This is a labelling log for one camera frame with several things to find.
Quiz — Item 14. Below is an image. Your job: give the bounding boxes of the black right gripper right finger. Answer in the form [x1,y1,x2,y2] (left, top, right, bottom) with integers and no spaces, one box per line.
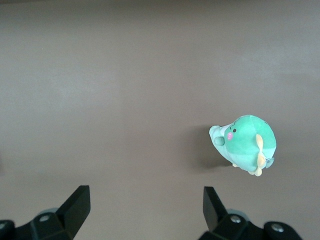
[199,186,304,240]

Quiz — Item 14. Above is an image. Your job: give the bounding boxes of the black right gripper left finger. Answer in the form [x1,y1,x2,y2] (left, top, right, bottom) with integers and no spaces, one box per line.
[0,185,90,240]

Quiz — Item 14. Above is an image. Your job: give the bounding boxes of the green dinosaur plush toy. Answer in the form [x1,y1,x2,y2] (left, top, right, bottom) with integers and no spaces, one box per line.
[208,114,278,176]

